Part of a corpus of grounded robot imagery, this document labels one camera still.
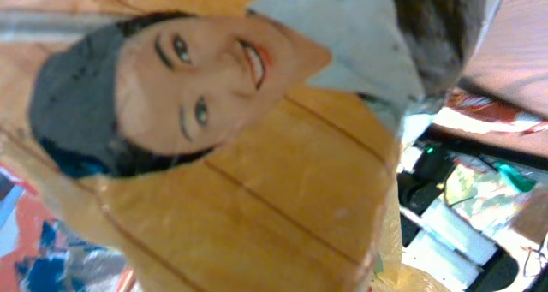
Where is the yellow chip snack bag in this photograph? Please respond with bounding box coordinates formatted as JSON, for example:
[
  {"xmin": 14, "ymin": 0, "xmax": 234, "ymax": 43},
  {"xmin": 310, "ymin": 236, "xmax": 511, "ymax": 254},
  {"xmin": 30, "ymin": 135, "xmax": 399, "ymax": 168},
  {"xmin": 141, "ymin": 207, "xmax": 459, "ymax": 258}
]
[{"xmin": 1, "ymin": 0, "xmax": 502, "ymax": 291}]

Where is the brown side panel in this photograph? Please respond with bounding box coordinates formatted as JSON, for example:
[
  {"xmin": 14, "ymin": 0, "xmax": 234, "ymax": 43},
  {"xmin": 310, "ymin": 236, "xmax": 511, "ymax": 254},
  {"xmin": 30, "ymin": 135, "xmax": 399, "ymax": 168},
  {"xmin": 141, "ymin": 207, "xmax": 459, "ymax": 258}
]
[{"xmin": 460, "ymin": 0, "xmax": 547, "ymax": 116}]

